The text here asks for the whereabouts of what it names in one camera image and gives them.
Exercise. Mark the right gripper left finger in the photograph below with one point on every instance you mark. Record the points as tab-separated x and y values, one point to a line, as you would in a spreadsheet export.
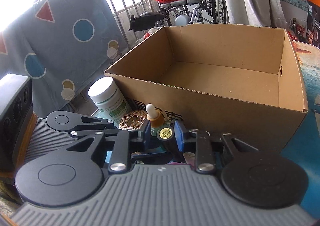
127	142

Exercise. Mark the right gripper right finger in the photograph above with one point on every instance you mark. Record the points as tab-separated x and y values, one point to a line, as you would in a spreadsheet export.
198	142

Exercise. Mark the black cylinder tube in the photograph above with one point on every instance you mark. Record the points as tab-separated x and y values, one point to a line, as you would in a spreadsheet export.
167	136

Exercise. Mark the green dropper bottle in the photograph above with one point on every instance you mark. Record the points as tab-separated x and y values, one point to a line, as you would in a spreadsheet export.
156	119

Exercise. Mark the white pill bottle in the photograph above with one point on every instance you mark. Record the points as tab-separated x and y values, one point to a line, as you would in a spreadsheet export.
108	98

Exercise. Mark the black speaker box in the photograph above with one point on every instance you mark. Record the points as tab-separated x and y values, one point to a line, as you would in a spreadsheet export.
18	121

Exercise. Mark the brown cardboard box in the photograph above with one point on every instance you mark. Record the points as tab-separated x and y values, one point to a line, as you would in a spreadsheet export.
233	78

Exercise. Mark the blue patterned bed sheet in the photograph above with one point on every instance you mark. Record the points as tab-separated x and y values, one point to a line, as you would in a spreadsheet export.
62	45

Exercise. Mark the wheelchair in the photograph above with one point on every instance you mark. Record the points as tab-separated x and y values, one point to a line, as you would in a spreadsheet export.
181	13

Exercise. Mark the orange philips box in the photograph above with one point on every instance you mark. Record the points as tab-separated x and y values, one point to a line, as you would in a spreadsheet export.
313	27

